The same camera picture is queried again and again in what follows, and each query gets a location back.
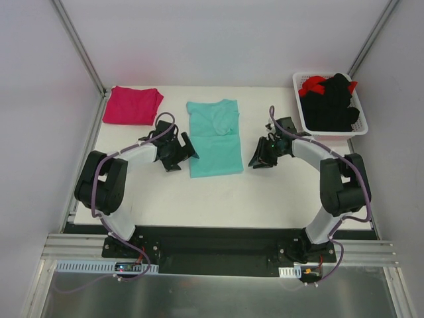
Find folded pink t shirt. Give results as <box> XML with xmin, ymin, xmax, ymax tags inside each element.
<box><xmin>102</xmin><ymin>86</ymin><xmax>164</xmax><ymax>126</ymax></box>

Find right grey cable duct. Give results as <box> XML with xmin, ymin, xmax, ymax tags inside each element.
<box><xmin>278</xmin><ymin>266</ymin><xmax>301</xmax><ymax>279</ymax></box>

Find grey cable duct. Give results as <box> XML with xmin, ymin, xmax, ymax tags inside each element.
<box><xmin>278</xmin><ymin>266</ymin><xmax>301</xmax><ymax>279</ymax></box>
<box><xmin>56</xmin><ymin>260</ymin><xmax>159</xmax><ymax>275</ymax></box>

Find teal t shirt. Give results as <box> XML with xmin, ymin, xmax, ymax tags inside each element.
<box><xmin>186</xmin><ymin>99</ymin><xmax>244</xmax><ymax>178</ymax></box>

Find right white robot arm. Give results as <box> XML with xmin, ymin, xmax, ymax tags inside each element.
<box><xmin>248</xmin><ymin>117</ymin><xmax>371</xmax><ymax>264</ymax></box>

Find left grey cable duct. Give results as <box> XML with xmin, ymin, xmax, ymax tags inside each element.
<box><xmin>56</xmin><ymin>260</ymin><xmax>159</xmax><ymax>275</ymax></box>

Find black t shirt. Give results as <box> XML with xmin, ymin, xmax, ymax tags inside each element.
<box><xmin>299</xmin><ymin>93</ymin><xmax>360</xmax><ymax>132</ymax></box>

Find red t shirt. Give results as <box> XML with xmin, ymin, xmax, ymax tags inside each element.
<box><xmin>298</xmin><ymin>73</ymin><xmax>358</xmax><ymax>97</ymax></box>

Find right aluminium frame post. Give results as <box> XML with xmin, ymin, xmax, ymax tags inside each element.
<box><xmin>347</xmin><ymin>0</ymin><xmax>402</xmax><ymax>78</ymax></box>

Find aluminium frame post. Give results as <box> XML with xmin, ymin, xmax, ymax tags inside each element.
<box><xmin>50</xmin><ymin>0</ymin><xmax>107</xmax><ymax>97</ymax></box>
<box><xmin>347</xmin><ymin>0</ymin><xmax>402</xmax><ymax>78</ymax></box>

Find left aluminium frame post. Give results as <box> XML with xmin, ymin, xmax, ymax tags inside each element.
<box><xmin>50</xmin><ymin>0</ymin><xmax>107</xmax><ymax>97</ymax></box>

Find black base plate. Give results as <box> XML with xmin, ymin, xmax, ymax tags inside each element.
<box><xmin>64</xmin><ymin>223</ymin><xmax>337</xmax><ymax>276</ymax></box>

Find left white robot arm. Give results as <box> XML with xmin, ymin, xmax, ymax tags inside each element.
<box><xmin>74</xmin><ymin>120</ymin><xmax>199</xmax><ymax>258</ymax></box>

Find aluminium front rail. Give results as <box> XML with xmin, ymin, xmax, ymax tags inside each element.
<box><xmin>40</xmin><ymin>233</ymin><xmax>110</xmax><ymax>264</ymax></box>

